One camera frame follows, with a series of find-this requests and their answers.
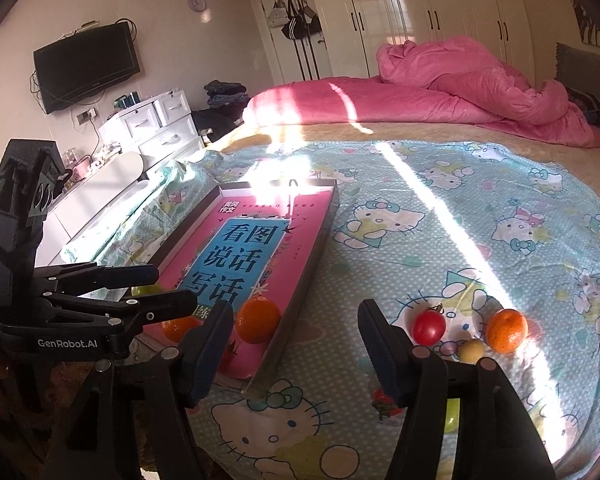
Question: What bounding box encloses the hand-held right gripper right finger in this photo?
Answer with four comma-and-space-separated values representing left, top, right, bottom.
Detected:
357, 299, 558, 480

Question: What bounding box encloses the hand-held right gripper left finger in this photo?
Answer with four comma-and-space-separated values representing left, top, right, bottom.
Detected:
45, 300, 235, 480

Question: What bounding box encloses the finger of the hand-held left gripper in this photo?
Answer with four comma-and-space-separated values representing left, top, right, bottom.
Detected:
44, 262, 160, 294
44, 290, 197, 334

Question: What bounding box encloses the orange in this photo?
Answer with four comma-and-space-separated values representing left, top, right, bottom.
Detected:
161, 316, 203, 343
235, 297, 282, 345
486, 308, 528, 354

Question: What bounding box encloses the small yellow fruit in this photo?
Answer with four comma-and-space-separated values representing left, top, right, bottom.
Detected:
459, 338, 485, 363

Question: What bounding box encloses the pink book tray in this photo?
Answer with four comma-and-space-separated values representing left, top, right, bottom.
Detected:
130, 178, 341, 393

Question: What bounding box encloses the pink and blue book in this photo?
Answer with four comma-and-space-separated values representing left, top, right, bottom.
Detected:
145, 195, 333, 381

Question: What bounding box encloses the cat printed blue blanket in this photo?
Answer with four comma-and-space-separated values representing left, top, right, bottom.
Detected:
62, 137, 600, 480

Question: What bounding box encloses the white drawer chest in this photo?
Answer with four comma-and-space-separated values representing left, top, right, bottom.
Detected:
100, 89, 206, 161

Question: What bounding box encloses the dark bag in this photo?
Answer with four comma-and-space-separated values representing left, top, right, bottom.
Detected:
192, 105, 246, 143

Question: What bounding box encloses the black television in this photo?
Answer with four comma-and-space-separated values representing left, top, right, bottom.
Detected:
32, 22, 141, 115

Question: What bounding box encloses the pile of dark clothes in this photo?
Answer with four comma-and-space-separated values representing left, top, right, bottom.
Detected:
203, 80, 251, 106

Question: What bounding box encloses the pink quilt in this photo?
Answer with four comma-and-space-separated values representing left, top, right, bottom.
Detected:
242, 35, 600, 156

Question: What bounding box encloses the white door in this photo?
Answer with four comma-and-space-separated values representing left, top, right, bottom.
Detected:
250, 0, 333, 86

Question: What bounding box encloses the black striped hanging bag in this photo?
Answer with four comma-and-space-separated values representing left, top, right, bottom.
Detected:
281, 0, 311, 41

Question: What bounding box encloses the white hanging bag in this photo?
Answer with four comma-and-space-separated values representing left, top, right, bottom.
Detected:
268, 0, 290, 28

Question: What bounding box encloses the grey hanging bag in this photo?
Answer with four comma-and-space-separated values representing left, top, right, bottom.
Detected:
302, 0, 324, 33

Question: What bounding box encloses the dark striped pillow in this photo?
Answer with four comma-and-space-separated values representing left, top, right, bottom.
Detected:
565, 87, 600, 131

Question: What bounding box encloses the white wardrobe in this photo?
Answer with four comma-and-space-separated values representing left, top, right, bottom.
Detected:
219, 0, 536, 83

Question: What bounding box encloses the grey headboard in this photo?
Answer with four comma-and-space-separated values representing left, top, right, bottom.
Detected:
555, 42, 600, 92

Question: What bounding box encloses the tree painting wall poster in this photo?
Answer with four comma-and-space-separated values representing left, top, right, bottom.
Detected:
572, 0, 600, 46

